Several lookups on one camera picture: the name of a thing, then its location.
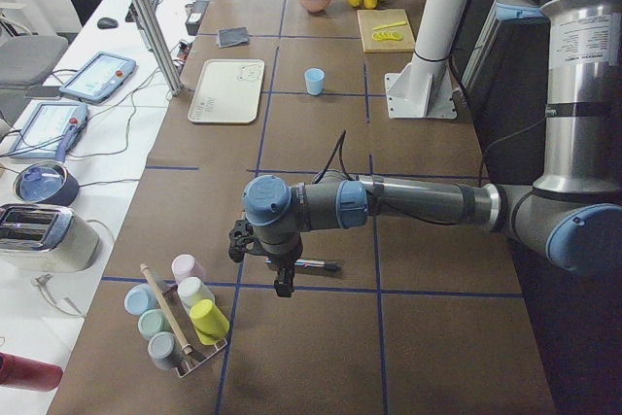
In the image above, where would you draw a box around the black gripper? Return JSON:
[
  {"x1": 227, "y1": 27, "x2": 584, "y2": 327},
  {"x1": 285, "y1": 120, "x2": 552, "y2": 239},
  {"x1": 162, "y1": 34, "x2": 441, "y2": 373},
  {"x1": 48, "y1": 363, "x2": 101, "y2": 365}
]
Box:
[{"x1": 272, "y1": 246, "x2": 297, "y2": 297}]

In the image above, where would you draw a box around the yellow cup on rack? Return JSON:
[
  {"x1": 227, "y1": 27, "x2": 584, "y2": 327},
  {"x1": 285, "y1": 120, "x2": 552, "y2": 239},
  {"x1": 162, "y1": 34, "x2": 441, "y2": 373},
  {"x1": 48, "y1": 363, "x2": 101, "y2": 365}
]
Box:
[{"x1": 190, "y1": 299, "x2": 229, "y2": 345}]

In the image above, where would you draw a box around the white cup on rack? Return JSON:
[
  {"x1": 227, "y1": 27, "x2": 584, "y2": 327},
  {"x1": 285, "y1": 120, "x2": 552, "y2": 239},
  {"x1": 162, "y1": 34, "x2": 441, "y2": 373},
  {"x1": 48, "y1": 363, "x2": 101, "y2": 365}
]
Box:
[{"x1": 177, "y1": 276, "x2": 216, "y2": 314}]

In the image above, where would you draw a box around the pink cup on rack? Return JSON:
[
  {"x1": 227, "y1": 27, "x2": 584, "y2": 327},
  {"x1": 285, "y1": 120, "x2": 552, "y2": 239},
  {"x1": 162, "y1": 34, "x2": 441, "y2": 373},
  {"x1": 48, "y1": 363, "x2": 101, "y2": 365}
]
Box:
[{"x1": 171, "y1": 254, "x2": 207, "y2": 284}]

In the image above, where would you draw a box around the green cup on rack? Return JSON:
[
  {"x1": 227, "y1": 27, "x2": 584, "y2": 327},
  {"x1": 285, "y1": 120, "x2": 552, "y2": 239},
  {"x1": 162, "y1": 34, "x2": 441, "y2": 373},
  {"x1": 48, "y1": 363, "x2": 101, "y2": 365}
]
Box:
[{"x1": 137, "y1": 308, "x2": 171, "y2": 341}]

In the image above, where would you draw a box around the grey cup on rack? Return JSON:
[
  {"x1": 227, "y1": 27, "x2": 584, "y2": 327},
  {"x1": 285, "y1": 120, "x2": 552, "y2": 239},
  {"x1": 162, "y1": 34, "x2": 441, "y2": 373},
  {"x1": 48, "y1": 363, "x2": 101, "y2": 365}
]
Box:
[{"x1": 148, "y1": 331, "x2": 184, "y2": 370}]

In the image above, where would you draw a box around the blue cup on rack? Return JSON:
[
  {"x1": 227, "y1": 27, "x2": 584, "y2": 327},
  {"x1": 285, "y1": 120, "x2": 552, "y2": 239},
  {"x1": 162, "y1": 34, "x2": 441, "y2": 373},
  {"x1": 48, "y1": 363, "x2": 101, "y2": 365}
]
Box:
[{"x1": 123, "y1": 283, "x2": 158, "y2": 316}]

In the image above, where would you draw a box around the light blue cup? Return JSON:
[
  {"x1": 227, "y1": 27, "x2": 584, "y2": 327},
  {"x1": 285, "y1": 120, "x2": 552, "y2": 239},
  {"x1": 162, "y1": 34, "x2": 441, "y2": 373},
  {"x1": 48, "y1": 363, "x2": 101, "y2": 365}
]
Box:
[{"x1": 304, "y1": 67, "x2": 325, "y2": 96}]

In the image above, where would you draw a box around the steel muddler black tip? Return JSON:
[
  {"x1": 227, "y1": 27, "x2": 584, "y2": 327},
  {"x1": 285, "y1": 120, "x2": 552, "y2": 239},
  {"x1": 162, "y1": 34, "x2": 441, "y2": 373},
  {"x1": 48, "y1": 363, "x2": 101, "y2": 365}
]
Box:
[{"x1": 293, "y1": 259, "x2": 341, "y2": 272}]

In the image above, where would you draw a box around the wooden stick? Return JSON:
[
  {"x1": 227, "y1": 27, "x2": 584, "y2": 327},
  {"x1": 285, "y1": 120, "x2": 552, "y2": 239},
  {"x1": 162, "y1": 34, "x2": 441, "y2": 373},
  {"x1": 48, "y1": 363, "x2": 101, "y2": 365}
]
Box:
[{"x1": 140, "y1": 263, "x2": 192, "y2": 356}]

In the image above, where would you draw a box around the white bear tray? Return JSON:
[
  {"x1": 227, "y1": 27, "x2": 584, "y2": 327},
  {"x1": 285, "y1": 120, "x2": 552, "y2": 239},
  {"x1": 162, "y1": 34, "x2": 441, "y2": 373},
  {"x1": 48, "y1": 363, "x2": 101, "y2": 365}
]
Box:
[{"x1": 188, "y1": 59, "x2": 264, "y2": 124}]

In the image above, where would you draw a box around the cream toaster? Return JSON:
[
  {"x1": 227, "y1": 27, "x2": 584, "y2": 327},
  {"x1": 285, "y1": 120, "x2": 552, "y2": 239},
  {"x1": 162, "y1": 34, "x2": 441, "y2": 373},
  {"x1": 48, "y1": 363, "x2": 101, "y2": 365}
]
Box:
[{"x1": 1, "y1": 203, "x2": 99, "y2": 273}]

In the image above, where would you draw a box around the grey folded cloth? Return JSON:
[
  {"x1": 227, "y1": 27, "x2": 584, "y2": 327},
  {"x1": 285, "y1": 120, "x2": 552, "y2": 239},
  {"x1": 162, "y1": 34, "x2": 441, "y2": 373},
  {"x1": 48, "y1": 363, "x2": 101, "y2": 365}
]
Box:
[{"x1": 217, "y1": 26, "x2": 250, "y2": 49}]

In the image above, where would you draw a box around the lemon slices row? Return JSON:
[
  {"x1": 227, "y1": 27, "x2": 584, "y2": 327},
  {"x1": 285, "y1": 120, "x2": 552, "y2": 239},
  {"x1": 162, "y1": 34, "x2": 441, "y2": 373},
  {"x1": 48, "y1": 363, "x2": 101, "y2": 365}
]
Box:
[{"x1": 371, "y1": 31, "x2": 403, "y2": 42}]

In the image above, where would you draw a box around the bamboo cutting board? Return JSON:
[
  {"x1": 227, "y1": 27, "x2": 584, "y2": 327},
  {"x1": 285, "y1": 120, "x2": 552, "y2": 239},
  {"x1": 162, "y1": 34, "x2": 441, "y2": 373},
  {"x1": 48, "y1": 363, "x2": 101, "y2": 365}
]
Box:
[{"x1": 358, "y1": 9, "x2": 415, "y2": 53}]

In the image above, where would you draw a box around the red bottle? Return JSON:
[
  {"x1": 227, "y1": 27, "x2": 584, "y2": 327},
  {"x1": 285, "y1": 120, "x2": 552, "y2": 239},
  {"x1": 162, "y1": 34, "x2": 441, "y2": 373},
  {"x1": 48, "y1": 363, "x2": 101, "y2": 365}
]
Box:
[{"x1": 1, "y1": 353, "x2": 63, "y2": 392}]

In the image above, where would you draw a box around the teach pendant near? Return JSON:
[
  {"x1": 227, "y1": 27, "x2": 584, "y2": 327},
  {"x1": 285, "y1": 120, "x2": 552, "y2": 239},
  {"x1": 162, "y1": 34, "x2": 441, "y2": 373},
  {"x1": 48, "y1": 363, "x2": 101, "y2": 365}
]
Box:
[{"x1": 1, "y1": 101, "x2": 88, "y2": 159}]

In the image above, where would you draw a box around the teach pendant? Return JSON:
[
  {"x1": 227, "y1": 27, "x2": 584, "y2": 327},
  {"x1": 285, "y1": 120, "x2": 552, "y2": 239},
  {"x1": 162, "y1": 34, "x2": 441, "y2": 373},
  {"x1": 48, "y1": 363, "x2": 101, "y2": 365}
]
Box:
[
  {"x1": 1, "y1": 101, "x2": 88, "y2": 159},
  {"x1": 59, "y1": 52, "x2": 136, "y2": 104}
]

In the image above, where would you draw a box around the teach pendant far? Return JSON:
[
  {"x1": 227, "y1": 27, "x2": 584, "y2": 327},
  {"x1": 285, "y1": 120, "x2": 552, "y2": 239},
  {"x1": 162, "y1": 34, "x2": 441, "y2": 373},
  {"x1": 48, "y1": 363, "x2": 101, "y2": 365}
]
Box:
[{"x1": 59, "y1": 52, "x2": 136, "y2": 104}]

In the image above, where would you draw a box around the yellow plastic knife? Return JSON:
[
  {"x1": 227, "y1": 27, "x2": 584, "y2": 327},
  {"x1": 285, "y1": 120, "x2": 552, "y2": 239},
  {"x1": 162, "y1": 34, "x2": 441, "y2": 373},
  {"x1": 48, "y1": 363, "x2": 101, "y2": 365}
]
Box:
[{"x1": 372, "y1": 20, "x2": 407, "y2": 31}]

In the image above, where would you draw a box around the black computer mouse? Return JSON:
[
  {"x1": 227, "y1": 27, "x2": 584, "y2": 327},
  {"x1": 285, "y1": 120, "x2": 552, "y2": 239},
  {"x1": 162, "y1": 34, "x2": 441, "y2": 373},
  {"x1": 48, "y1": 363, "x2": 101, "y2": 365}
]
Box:
[{"x1": 97, "y1": 17, "x2": 119, "y2": 30}]

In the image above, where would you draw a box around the grey office chair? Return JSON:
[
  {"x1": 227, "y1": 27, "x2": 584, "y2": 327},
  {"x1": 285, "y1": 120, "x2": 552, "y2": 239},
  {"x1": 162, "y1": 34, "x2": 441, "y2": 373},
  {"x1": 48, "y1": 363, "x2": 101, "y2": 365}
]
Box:
[{"x1": 1, "y1": 35, "x2": 69, "y2": 89}]

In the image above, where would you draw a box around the white wire cup rack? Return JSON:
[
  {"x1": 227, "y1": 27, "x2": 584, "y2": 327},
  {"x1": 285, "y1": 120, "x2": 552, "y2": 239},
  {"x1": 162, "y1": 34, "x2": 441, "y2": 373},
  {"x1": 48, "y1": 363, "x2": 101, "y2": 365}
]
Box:
[{"x1": 157, "y1": 281, "x2": 228, "y2": 379}]

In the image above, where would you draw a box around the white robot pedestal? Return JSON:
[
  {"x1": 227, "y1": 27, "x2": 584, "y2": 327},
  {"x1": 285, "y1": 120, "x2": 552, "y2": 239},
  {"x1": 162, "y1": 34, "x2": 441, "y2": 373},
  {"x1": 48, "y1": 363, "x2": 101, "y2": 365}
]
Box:
[{"x1": 385, "y1": 0, "x2": 467, "y2": 120}]

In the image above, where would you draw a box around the aluminium frame post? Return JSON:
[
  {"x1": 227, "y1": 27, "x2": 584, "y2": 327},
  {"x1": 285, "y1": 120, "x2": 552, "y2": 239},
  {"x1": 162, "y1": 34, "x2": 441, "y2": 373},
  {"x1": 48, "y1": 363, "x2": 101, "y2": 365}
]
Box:
[{"x1": 131, "y1": 0, "x2": 184, "y2": 96}]

